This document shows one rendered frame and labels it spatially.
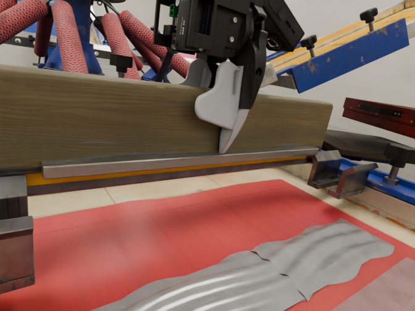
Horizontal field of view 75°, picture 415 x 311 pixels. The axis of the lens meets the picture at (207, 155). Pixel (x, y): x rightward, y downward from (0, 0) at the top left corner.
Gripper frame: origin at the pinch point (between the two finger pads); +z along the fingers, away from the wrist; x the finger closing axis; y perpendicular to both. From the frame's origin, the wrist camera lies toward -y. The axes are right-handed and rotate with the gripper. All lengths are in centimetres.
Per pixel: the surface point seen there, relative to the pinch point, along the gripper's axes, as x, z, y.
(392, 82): -63, -18, -200
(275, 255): 10.8, 9.0, -0.9
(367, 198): 8.2, 8.1, -25.3
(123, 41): -53, -11, -6
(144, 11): -408, -77, -155
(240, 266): 10.2, 9.4, 2.9
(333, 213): 7.1, 9.8, -18.2
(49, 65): -77, -1, 8
